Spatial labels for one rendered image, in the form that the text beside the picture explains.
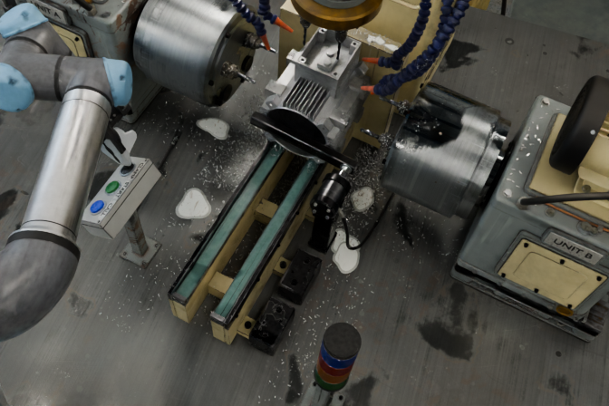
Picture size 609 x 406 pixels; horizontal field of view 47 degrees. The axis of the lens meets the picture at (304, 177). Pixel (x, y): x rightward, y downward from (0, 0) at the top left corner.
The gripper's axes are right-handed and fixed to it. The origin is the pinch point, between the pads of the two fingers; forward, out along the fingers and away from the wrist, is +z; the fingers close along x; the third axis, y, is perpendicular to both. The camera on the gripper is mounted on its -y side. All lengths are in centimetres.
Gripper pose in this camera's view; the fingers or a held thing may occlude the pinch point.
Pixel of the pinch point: (123, 163)
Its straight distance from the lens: 143.7
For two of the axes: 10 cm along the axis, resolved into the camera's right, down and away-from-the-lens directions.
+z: 3.9, 6.5, 6.5
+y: 4.6, -7.5, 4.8
